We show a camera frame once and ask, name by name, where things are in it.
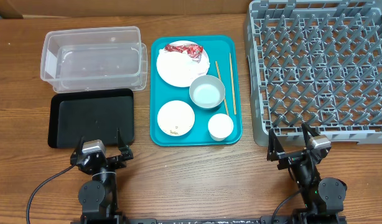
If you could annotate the grey dishwasher rack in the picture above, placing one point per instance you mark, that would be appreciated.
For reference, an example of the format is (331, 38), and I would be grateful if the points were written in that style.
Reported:
(318, 63)

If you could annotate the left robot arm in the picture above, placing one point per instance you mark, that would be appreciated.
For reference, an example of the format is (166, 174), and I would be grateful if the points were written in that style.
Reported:
(99, 196)

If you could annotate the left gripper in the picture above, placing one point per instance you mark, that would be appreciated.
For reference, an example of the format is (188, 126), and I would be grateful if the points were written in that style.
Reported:
(120, 159)

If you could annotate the right wooden chopstick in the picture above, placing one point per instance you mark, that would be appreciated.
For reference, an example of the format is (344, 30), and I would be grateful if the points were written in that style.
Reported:
(232, 84)

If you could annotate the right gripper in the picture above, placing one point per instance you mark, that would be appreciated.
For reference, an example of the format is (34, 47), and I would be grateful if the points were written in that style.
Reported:
(294, 156)

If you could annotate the white paper cup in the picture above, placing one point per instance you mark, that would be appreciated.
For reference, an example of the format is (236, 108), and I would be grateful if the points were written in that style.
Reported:
(220, 126)

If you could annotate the grey bowl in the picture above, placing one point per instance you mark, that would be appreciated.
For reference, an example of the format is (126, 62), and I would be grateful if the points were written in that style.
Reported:
(207, 92)

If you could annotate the large white plate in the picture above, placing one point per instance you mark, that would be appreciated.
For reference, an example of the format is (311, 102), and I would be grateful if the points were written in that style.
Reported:
(185, 80)

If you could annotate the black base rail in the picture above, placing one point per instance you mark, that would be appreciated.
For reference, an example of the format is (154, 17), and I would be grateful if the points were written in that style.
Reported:
(262, 220)

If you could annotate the teal serving tray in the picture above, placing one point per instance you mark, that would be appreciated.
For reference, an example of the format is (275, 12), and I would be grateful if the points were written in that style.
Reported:
(218, 48)

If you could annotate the black plastic tray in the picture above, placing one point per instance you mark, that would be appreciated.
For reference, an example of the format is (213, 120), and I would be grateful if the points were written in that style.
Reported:
(91, 115)

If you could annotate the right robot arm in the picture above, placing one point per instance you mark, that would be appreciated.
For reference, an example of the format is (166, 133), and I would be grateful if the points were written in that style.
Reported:
(323, 197)

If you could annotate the white napkin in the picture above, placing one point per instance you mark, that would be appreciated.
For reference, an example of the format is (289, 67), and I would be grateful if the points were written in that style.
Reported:
(175, 63)

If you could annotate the red snack wrapper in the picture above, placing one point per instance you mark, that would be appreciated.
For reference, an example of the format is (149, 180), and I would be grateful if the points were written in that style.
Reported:
(194, 51)

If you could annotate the clear plastic bin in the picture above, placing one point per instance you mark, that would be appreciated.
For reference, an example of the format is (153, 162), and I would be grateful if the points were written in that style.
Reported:
(92, 59)

